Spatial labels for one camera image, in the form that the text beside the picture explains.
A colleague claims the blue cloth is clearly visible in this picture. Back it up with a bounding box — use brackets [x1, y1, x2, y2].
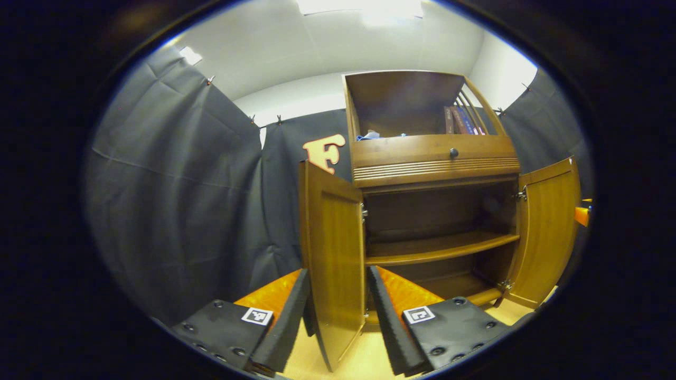
[356, 130, 407, 141]

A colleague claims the wooden shoe cabinet door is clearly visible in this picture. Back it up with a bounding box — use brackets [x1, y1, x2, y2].
[502, 157, 581, 309]
[299, 160, 366, 373]

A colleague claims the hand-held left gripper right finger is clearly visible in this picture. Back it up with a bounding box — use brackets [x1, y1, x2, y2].
[367, 265, 510, 376]

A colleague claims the wooden double-door shoe cabinet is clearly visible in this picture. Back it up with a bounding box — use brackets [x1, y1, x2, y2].
[342, 70, 521, 317]

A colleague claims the wooden inner cabinet shelf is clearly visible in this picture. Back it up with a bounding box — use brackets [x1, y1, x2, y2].
[364, 231, 521, 266]

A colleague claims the maroon book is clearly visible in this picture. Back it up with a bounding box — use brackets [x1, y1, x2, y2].
[450, 106, 471, 135]

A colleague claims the blue book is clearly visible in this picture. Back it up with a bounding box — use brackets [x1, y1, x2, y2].
[458, 106, 485, 135]

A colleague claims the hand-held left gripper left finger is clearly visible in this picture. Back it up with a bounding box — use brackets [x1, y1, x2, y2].
[170, 268, 311, 376]

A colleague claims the black backdrop cloth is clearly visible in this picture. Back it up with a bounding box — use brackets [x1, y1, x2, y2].
[84, 45, 595, 322]

